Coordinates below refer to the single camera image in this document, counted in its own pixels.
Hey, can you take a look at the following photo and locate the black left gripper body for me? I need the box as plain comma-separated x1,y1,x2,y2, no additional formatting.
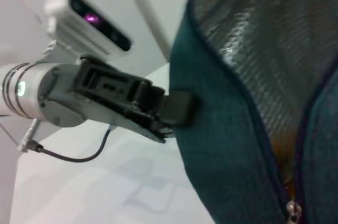
69,54,176,144

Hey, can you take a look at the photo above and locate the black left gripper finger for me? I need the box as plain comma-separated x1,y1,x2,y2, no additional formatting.
159,89,198,127

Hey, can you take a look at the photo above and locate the dark teal fabric lunch bag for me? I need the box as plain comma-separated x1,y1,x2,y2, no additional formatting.
168,0,338,224

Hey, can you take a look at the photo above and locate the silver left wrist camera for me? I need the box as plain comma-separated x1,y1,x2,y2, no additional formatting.
43,0,135,64

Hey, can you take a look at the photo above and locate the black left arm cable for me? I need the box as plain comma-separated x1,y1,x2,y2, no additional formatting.
16,118,117,164

